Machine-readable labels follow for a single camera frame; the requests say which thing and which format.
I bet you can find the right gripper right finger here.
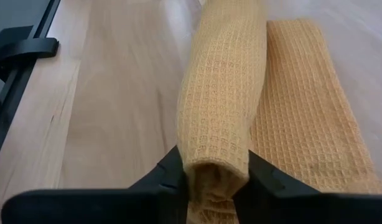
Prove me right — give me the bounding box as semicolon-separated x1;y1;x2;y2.
233;149;382;224

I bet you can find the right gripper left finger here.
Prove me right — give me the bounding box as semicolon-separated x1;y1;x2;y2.
1;145;189;224

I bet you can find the yellow waffle towel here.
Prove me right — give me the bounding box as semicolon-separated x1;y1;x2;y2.
175;0;382;224

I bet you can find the black aluminium table frame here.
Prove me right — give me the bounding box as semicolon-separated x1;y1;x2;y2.
0;0;62;169

